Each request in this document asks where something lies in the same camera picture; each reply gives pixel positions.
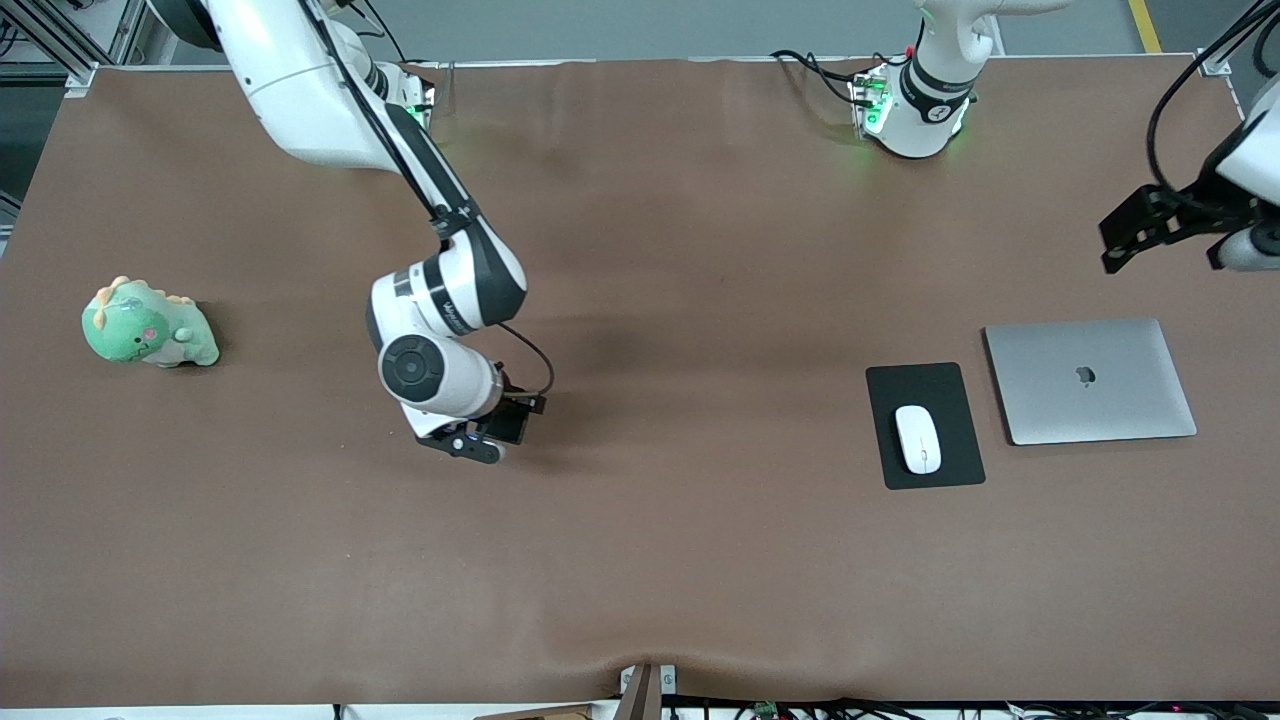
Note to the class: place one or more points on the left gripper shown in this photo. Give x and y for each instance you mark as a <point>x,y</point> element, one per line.
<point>1186,214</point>

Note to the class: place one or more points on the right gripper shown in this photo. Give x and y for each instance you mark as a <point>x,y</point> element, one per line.
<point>513,421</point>

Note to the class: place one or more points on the white computer mouse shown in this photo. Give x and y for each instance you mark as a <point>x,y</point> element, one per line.
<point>918,435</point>

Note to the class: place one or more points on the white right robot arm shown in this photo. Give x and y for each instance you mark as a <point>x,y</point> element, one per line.
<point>300,100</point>

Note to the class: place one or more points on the black mouse pad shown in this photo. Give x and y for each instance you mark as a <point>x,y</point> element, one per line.
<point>940,385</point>

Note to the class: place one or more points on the silver closed laptop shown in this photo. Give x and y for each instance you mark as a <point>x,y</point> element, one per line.
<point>1090,410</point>

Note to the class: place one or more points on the brown table cover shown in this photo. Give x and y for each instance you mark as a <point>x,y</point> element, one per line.
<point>700,550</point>

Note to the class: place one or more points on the green dinosaur plush toy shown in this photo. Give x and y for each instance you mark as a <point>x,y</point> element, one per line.
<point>140,330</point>

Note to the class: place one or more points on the aluminium frame profile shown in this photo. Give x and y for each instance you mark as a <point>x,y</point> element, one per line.
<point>1215,62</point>
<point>50,40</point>

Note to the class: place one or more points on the grey table edge bracket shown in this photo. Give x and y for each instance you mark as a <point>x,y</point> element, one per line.
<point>640,695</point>

